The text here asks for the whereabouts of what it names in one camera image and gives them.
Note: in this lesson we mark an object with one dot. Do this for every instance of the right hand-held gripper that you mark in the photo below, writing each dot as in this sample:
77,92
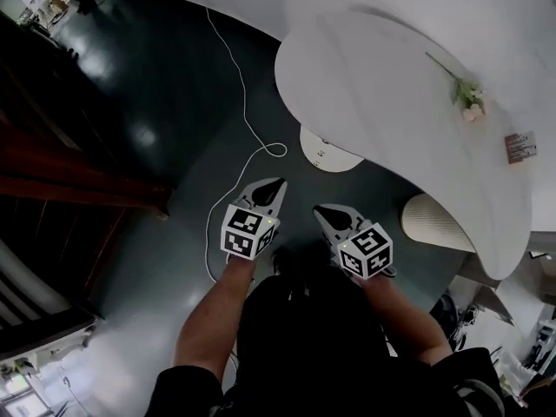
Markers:
367,250

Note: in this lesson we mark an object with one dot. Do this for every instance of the person's black shirt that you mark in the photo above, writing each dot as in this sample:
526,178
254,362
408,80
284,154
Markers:
313,346

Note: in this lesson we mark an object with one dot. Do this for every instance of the white round table base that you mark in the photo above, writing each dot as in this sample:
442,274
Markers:
336,156

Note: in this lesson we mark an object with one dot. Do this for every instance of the white round table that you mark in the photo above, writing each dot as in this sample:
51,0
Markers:
382,102

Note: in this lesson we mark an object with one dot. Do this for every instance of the small brown printed card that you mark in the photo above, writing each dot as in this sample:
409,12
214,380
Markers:
521,147

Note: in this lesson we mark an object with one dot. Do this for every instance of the artificial white flower stem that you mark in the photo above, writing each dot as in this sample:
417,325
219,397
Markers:
467,96

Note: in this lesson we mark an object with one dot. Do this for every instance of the dark wooden staircase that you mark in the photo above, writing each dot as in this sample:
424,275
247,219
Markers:
65,154

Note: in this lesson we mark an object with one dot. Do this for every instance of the person's left forearm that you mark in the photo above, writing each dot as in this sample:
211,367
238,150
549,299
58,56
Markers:
208,319

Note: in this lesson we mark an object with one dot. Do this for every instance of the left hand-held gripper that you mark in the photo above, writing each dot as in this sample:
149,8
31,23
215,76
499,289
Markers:
243,233

